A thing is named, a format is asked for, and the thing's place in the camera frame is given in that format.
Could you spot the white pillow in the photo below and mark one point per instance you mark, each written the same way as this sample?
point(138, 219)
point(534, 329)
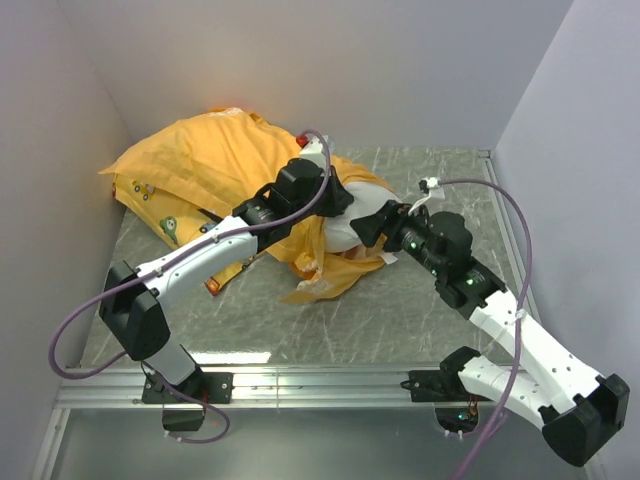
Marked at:
point(369, 198)

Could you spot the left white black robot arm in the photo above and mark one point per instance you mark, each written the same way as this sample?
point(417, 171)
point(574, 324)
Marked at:
point(135, 299)

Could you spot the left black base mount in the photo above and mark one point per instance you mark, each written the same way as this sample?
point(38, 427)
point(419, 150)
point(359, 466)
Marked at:
point(186, 405)

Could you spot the yellow vehicle print pillow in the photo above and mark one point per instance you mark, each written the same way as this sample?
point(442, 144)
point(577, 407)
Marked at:
point(175, 220)

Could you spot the aluminium frame rail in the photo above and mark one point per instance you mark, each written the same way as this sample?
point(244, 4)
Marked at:
point(334, 421)

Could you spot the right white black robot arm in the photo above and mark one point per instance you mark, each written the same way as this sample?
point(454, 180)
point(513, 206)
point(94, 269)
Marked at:
point(576, 408)

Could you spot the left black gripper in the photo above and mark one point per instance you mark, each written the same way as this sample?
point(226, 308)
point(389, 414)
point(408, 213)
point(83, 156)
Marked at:
point(340, 196)

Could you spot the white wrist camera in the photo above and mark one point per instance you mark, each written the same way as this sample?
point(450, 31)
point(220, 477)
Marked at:
point(432, 190)
point(312, 149)

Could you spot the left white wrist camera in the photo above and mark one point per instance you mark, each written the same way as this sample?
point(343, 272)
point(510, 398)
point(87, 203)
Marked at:
point(312, 149)

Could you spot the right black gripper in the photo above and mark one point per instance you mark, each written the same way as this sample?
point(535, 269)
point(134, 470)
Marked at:
point(371, 227)

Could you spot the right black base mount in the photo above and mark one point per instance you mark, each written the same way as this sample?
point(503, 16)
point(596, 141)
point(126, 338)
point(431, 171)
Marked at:
point(456, 411)

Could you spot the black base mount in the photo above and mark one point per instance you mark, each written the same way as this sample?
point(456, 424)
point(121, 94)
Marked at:
point(186, 405)
point(456, 411)

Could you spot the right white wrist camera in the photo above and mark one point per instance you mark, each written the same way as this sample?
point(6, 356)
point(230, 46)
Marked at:
point(432, 190)

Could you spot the orange Mickey Mouse pillowcase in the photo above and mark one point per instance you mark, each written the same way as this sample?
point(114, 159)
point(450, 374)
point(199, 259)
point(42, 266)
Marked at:
point(229, 151)

